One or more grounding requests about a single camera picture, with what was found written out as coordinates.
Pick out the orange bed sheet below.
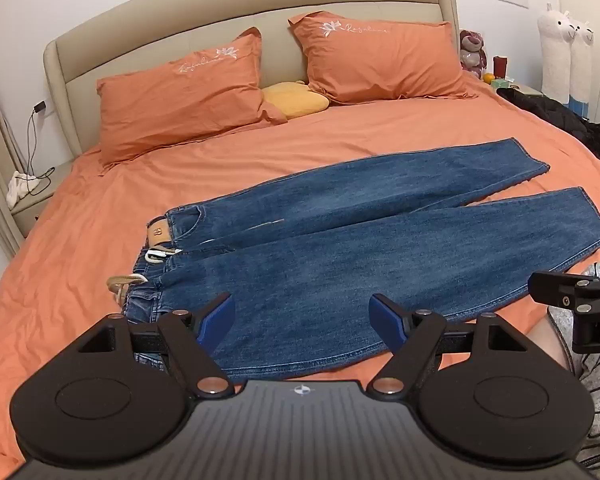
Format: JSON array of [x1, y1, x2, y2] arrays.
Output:
[[0, 72, 600, 471]]

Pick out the beige padded bed headboard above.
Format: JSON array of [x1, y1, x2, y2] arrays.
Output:
[[42, 0, 463, 157]]

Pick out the black jacket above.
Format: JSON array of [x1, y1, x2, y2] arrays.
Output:
[[496, 87, 600, 164]]

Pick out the blue denim pants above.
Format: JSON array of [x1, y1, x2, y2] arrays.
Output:
[[122, 137, 600, 382]]

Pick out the orange embroidered pillow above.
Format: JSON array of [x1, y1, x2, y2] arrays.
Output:
[[96, 27, 288, 171], [287, 10, 481, 107]]

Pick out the pink bear plush toy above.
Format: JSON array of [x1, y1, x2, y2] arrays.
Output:
[[459, 29, 489, 80]]

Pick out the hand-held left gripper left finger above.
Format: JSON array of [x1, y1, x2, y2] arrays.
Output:
[[75, 292, 236, 397]]

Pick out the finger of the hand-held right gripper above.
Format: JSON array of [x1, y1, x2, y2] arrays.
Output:
[[527, 270, 600, 313]]

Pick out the beige nightstand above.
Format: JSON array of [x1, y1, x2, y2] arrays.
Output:
[[10, 157, 77, 238]]

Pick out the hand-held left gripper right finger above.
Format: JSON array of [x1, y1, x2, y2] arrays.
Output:
[[367, 293, 527, 397]]

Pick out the yellow cushion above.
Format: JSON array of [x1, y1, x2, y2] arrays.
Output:
[[261, 80, 331, 121]]

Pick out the white crumpled cloth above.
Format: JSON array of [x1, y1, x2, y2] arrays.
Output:
[[6, 170, 39, 211]]

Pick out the white alpaca plush toy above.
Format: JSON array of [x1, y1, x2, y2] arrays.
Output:
[[570, 17, 595, 117], [537, 4, 581, 106]]

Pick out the black charging cable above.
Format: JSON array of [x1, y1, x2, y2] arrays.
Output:
[[26, 105, 57, 197]]

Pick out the person's bare leg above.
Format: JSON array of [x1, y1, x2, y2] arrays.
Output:
[[530, 316, 571, 377]]

